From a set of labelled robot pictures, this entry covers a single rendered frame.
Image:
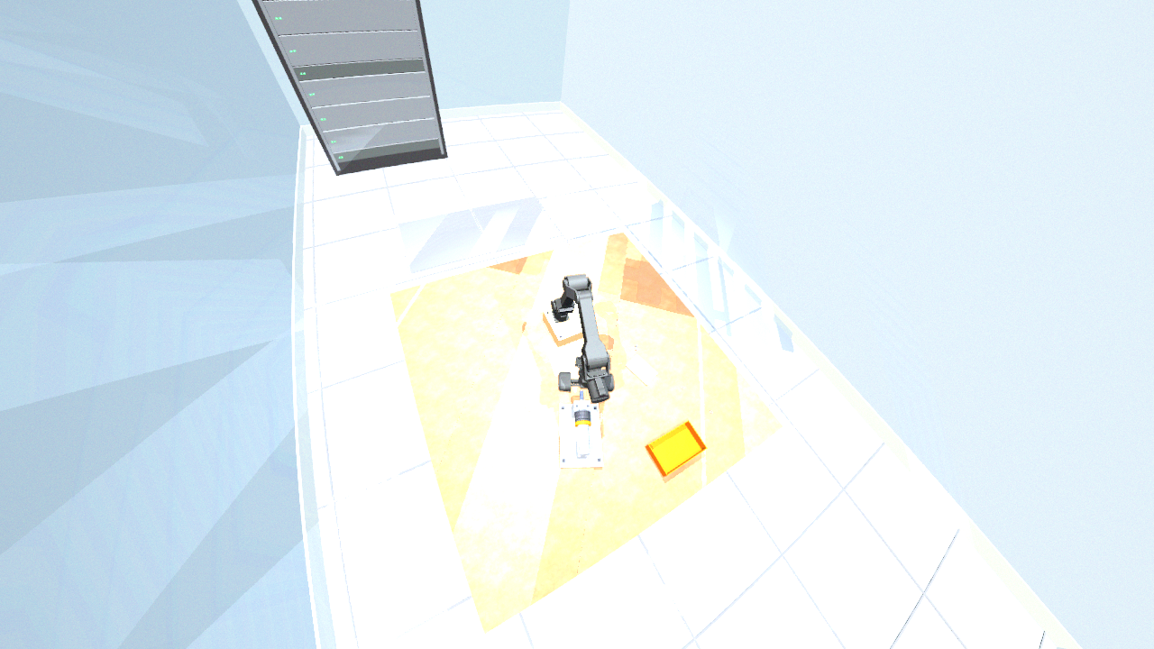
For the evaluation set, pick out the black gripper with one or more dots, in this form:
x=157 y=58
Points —
x=565 y=382

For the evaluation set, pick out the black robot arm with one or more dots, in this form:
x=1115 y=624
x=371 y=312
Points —
x=594 y=355

